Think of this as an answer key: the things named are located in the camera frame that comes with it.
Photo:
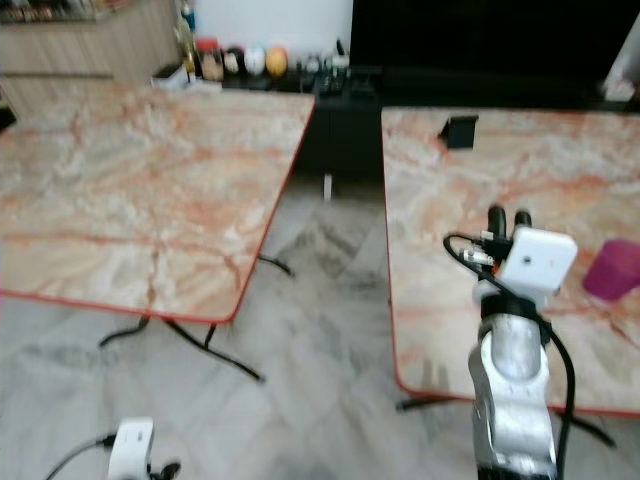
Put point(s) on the black phone stand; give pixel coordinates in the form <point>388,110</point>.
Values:
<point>461,132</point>

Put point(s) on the purple plastic cup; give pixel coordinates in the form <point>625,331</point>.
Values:
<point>612,272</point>

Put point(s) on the small black object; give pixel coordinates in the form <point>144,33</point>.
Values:
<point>6,118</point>

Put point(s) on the black television screen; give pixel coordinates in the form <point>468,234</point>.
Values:
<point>480,30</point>

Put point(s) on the wooden sideboard cabinet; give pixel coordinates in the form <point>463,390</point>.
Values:
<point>90,50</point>

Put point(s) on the yellow egg-shaped ornament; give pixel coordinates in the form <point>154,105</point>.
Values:
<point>277,61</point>

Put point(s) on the small white box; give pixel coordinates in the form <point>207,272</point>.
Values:
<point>170,74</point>

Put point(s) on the white egg-shaped ornament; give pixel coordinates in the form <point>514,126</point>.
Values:
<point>255,61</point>

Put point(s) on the dark round jar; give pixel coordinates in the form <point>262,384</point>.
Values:
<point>233,63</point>

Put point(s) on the red-lidded jar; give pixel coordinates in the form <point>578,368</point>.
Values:
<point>210,62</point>

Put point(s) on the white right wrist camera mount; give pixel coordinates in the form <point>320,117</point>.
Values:
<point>540,258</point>

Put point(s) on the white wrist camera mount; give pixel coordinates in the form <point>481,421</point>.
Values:
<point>540,258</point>
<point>132,445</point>

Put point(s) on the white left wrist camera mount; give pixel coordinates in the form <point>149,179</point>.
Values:
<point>132,445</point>

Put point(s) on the slim white post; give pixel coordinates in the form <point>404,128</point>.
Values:
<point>327,187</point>

